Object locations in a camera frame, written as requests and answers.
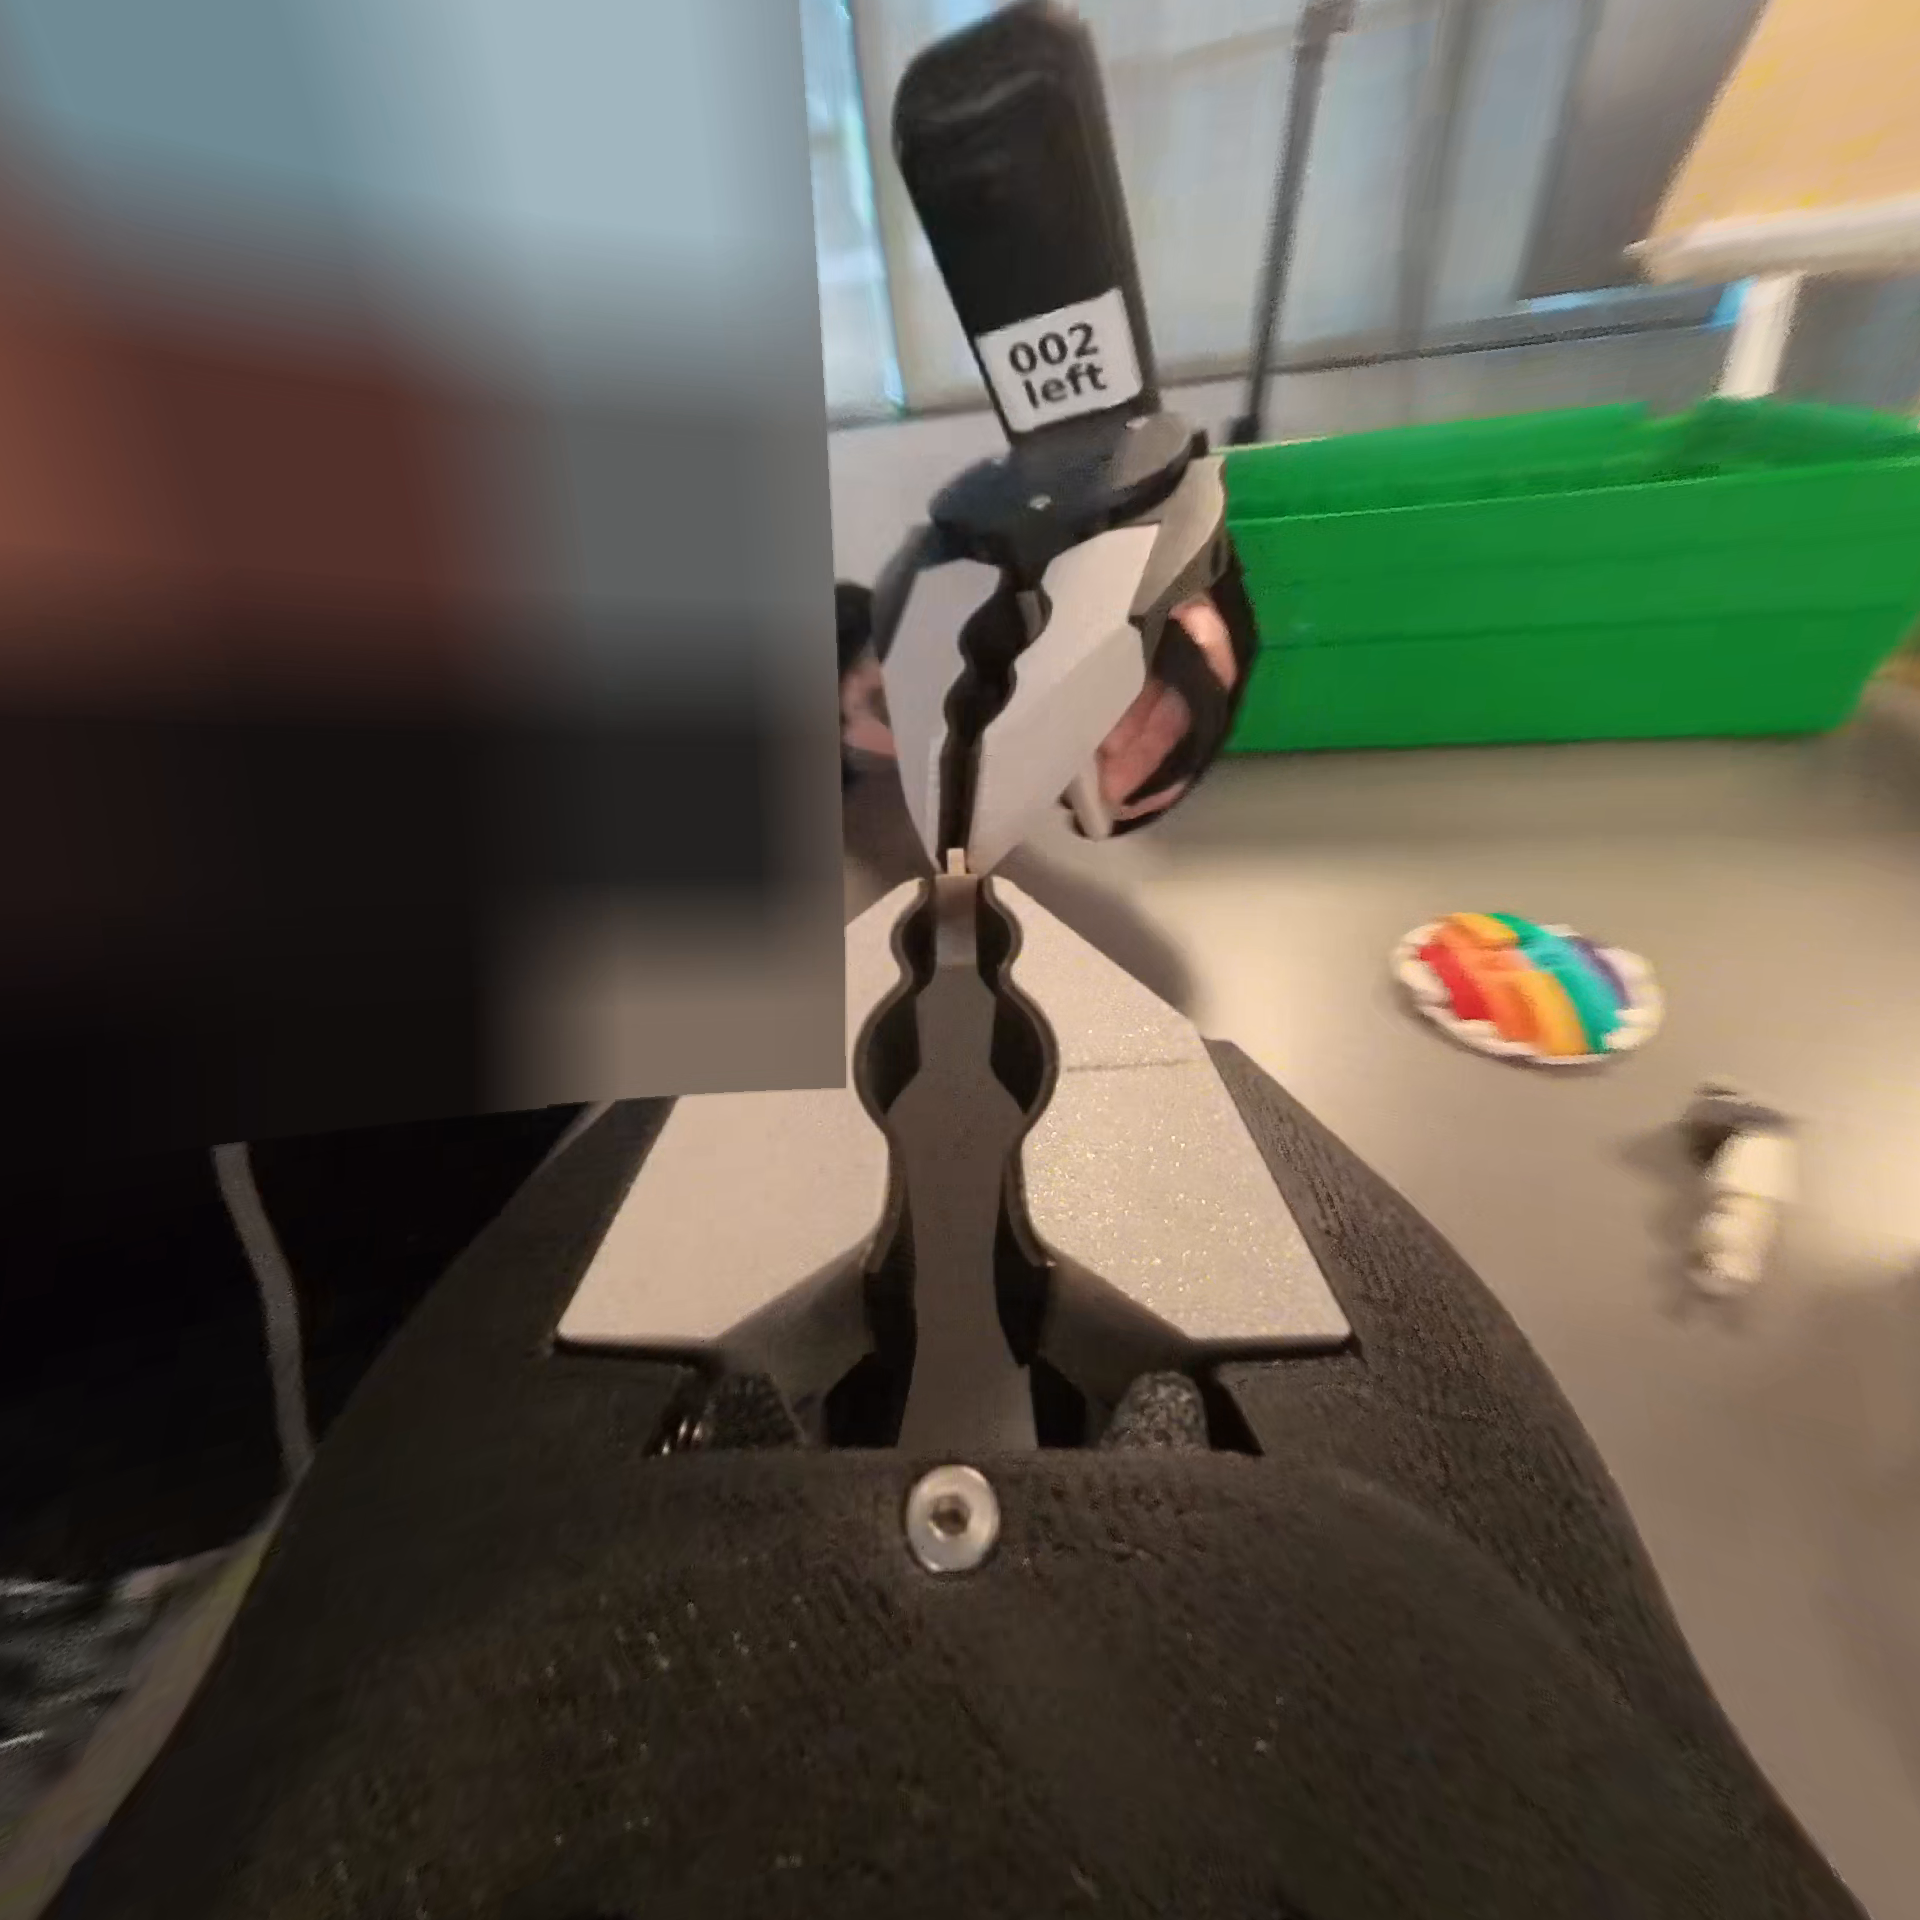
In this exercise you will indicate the person's dark clothing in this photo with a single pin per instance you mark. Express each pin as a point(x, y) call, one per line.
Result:
point(120, 1348)

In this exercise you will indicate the small grey white lego part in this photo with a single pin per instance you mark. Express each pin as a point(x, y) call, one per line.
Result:
point(1740, 1184)

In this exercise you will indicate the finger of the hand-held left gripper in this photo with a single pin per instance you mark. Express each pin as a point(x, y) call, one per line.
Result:
point(922, 660)
point(1073, 660)

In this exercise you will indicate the black tripod pole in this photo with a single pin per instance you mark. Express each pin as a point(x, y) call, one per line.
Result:
point(1288, 225)

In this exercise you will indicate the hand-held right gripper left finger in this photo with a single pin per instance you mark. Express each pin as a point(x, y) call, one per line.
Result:
point(763, 1213)

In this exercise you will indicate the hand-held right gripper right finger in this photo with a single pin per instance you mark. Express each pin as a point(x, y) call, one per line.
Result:
point(1185, 1184)

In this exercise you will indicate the person's left hand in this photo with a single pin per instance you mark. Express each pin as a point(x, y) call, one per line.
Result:
point(1161, 733)

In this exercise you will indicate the stack of green plastic bins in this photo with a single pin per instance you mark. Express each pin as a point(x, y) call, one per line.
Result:
point(1545, 585)

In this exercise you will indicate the rainbow lego build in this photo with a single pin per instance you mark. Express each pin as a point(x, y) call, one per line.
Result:
point(1530, 989)

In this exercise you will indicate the pale wooden desk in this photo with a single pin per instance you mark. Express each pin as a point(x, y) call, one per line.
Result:
point(1798, 135)

